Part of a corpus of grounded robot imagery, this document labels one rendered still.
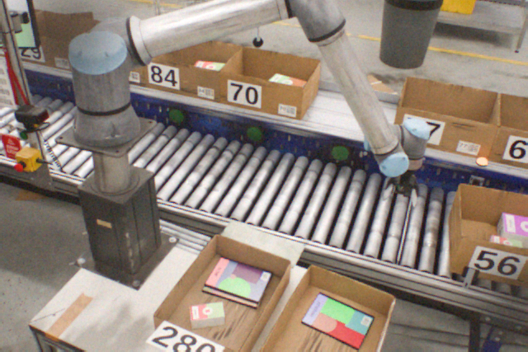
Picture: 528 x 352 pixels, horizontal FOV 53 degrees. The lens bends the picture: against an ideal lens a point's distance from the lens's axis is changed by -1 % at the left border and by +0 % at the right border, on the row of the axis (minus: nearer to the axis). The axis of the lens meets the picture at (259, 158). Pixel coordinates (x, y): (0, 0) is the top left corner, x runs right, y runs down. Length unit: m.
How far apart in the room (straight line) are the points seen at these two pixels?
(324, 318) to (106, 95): 0.93
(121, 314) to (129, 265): 0.16
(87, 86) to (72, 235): 1.79
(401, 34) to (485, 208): 2.90
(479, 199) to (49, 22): 2.36
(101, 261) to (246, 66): 1.24
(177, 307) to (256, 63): 1.34
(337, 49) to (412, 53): 3.46
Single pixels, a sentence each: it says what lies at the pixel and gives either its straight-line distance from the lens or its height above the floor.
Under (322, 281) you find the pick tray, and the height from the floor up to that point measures 0.79.
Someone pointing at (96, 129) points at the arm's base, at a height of 1.32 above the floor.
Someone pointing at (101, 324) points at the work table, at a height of 0.75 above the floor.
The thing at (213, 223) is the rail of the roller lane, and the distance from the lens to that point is 2.04.
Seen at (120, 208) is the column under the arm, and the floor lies 1.06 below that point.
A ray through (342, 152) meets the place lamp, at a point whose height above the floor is 0.82.
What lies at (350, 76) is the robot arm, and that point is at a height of 1.43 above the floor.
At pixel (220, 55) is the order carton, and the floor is 0.98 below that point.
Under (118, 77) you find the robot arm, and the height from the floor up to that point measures 1.45.
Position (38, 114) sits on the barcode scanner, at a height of 1.09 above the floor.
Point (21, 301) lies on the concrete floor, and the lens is 2.93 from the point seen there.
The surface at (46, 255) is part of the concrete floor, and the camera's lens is 3.11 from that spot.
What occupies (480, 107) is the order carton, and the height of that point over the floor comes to 0.96.
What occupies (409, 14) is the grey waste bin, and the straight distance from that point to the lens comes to 4.77.
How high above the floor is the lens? 2.13
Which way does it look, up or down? 36 degrees down
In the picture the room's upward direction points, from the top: 2 degrees clockwise
